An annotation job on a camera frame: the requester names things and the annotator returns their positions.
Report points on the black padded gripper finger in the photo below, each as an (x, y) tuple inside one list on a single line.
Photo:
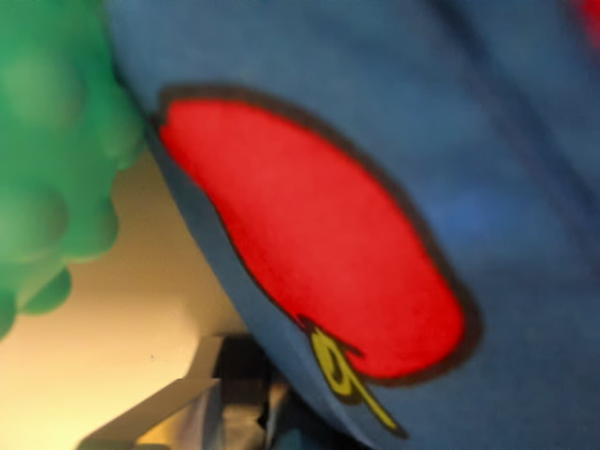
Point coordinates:
[(234, 403)]

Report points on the teal knobby rubber ball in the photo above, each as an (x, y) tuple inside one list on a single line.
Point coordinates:
[(51, 140)]

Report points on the number two apple cloth cube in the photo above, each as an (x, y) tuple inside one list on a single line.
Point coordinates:
[(492, 164)]

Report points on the grey plastic bin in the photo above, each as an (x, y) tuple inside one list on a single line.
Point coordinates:
[(131, 300)]

